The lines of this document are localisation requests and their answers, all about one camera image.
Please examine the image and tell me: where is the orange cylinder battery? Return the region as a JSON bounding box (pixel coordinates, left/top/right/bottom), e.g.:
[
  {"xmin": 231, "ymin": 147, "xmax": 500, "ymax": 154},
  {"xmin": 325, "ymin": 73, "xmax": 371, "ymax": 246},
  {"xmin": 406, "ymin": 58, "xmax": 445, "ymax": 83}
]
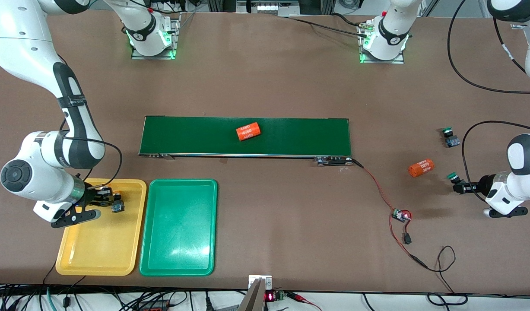
[
  {"xmin": 407, "ymin": 158, "xmax": 435, "ymax": 178},
  {"xmin": 235, "ymin": 122, "xmax": 262, "ymax": 142}
]

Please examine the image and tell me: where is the black cable across table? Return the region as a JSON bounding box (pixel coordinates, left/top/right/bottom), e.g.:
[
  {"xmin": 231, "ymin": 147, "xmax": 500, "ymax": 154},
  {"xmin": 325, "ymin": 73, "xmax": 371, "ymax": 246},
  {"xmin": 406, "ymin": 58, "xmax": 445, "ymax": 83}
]
[{"xmin": 286, "ymin": 16, "xmax": 370, "ymax": 38}]

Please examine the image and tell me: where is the black cable with plug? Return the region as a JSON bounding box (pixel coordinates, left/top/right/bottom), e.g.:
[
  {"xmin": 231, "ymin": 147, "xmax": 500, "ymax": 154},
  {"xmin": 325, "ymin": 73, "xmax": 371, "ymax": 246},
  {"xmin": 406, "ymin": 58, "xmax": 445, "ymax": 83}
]
[{"xmin": 62, "ymin": 276, "xmax": 87, "ymax": 308}]

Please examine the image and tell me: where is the green conveyor belt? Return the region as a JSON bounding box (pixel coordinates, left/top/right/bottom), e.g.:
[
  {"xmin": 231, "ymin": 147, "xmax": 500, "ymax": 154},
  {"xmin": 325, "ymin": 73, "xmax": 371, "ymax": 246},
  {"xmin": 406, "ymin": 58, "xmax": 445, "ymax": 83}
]
[{"xmin": 138, "ymin": 115, "xmax": 354, "ymax": 167}]

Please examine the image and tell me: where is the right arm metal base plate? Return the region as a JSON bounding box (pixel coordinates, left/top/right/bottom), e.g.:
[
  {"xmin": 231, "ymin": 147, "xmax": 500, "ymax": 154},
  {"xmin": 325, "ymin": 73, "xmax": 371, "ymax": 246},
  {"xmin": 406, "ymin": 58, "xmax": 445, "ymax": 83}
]
[{"xmin": 131, "ymin": 12, "xmax": 182, "ymax": 60}]

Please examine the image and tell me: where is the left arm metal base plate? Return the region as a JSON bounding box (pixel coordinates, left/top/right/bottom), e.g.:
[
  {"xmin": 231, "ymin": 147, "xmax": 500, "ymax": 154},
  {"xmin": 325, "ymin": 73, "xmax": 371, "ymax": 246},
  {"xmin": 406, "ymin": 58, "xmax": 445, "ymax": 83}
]
[{"xmin": 359, "ymin": 22, "xmax": 406, "ymax": 65}]

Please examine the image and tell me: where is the grey metal camera bracket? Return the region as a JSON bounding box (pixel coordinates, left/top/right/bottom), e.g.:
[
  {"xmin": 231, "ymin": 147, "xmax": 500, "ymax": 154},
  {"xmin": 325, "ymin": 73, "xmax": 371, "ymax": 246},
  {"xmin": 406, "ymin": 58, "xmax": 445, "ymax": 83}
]
[{"xmin": 238, "ymin": 275, "xmax": 273, "ymax": 311}]

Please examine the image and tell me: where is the orange power strip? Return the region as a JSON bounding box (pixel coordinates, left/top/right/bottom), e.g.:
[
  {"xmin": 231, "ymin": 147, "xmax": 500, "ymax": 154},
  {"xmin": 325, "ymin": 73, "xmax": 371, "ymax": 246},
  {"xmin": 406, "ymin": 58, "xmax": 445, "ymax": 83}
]
[{"xmin": 137, "ymin": 299, "xmax": 172, "ymax": 311}]

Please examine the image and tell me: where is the yellow plastic tray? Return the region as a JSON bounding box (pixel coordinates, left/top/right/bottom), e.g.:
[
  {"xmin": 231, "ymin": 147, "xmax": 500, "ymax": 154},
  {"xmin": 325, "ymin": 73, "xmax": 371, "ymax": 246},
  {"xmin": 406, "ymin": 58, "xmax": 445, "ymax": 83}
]
[{"xmin": 55, "ymin": 178, "xmax": 147, "ymax": 276}]

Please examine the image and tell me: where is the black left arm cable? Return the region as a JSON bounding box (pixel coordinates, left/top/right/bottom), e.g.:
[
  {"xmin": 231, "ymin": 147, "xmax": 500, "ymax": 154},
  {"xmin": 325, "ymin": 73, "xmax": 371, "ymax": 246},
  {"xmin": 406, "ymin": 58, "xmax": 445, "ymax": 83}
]
[{"xmin": 447, "ymin": 0, "xmax": 530, "ymax": 203}]

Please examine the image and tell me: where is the red clip lead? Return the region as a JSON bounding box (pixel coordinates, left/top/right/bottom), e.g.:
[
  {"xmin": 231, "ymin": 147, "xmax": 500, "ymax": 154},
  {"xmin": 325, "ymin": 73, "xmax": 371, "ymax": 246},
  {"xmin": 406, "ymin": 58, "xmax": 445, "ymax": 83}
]
[{"xmin": 286, "ymin": 292, "xmax": 324, "ymax": 311}]

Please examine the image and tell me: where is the thin black looped cable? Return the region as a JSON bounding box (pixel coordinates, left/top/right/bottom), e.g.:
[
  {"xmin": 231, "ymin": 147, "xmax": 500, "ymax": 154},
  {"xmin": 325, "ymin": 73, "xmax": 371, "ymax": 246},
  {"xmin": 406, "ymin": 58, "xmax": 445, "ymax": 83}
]
[{"xmin": 425, "ymin": 245, "xmax": 469, "ymax": 306}]

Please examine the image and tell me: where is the green plastic tray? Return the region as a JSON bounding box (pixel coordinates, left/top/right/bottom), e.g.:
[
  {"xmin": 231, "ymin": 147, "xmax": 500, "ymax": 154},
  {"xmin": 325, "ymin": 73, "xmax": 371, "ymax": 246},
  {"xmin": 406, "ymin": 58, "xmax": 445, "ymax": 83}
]
[{"xmin": 139, "ymin": 178, "xmax": 218, "ymax": 277}]

